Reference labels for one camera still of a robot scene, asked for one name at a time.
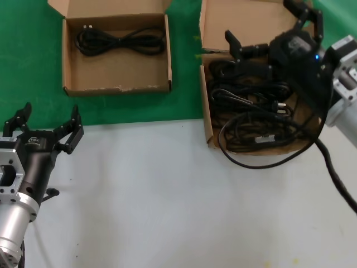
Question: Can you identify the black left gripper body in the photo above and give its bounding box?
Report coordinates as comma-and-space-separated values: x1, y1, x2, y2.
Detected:
16, 128, 59, 202

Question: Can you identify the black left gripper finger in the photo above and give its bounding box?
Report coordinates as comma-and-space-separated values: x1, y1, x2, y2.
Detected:
3, 102, 33, 137
52, 104, 84, 155

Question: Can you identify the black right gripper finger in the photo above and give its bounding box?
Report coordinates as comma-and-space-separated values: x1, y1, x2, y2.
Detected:
225, 30, 273, 82
283, 0, 324, 45

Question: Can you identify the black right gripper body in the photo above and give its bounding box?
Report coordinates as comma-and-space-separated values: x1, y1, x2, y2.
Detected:
269, 27, 335, 111

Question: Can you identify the black power cable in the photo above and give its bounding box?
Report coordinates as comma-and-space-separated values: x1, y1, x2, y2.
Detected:
210, 78, 292, 97
75, 24, 166, 58
213, 111, 310, 154
211, 88, 293, 118
209, 60, 273, 82

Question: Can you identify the cardboard box with torn lid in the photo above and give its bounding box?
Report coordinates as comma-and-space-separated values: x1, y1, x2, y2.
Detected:
198, 0, 322, 156

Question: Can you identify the shallow brown cardboard box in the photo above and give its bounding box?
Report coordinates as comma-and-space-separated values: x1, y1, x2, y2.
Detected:
47, 0, 173, 98

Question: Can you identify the green table cloth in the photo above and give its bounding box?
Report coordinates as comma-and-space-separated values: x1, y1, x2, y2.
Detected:
0, 0, 357, 131

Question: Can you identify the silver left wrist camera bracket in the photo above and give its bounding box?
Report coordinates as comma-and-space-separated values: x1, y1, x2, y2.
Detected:
0, 147, 26, 202

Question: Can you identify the black left wrist cable plug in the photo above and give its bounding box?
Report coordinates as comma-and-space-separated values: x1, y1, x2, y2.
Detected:
41, 188, 60, 202

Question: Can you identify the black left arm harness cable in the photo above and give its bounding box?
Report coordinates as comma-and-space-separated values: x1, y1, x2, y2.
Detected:
19, 240, 28, 268

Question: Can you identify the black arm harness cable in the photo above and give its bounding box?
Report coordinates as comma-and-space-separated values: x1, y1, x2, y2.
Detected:
19, 240, 28, 268
217, 92, 357, 216

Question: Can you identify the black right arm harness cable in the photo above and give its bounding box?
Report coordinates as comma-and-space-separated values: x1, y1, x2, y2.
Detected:
217, 92, 357, 216

